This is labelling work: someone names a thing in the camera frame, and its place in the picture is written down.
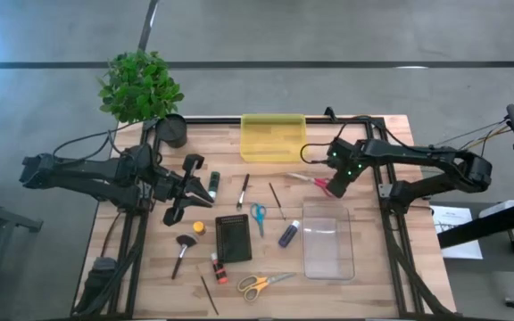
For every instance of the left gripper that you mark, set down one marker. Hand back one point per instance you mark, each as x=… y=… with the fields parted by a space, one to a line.
x=172 y=185

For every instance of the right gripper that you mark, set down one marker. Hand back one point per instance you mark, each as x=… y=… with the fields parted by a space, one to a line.
x=346 y=160

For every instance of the green paint bottle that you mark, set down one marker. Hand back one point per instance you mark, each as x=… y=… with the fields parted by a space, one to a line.
x=213 y=183

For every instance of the red scissors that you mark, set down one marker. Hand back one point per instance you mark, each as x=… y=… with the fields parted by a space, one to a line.
x=317 y=181

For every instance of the yellow paint bottle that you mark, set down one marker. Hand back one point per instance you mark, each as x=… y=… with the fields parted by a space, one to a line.
x=199 y=227

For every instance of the fan paintbrush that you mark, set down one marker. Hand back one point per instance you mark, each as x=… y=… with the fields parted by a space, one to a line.
x=187 y=241

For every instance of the thin black paintbrush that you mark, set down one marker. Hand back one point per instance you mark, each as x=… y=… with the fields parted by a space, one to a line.
x=276 y=199

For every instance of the blue scissors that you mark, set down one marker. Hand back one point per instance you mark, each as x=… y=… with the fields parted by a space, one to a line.
x=261 y=225

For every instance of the blue paint bottle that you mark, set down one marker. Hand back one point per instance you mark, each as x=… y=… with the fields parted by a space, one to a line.
x=288 y=235

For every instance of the orange paint bottle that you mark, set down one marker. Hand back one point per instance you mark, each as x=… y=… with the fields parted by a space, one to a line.
x=219 y=269

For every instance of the thin brown paintbrush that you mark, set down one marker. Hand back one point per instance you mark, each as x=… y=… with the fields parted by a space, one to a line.
x=208 y=292

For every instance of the yellow scissors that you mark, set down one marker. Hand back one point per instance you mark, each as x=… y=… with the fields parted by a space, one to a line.
x=263 y=282

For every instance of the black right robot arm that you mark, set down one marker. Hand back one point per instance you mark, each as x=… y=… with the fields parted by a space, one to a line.
x=417 y=156

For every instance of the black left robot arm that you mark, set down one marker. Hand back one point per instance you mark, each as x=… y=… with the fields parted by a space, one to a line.
x=83 y=171

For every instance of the black slotted plastic basket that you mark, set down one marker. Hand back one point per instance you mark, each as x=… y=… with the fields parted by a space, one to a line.
x=233 y=238

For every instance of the clear plastic bin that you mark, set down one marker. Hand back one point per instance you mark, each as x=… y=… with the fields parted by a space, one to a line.
x=328 y=241

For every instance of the black plant pot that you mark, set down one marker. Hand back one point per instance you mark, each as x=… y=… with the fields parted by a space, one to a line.
x=172 y=131

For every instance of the yellow translucent plastic bin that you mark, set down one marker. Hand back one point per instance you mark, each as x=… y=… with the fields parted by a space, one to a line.
x=272 y=138

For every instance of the green artificial plant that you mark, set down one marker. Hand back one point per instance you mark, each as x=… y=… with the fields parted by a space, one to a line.
x=138 y=87

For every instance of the white paper sheet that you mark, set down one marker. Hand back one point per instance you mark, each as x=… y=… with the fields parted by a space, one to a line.
x=462 y=243

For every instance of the grey metal corner bracket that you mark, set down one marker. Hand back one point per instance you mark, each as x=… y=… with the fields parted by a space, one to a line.
x=385 y=191

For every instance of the black aluminium rig frame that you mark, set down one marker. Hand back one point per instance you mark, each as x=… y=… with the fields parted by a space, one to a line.
x=217 y=120

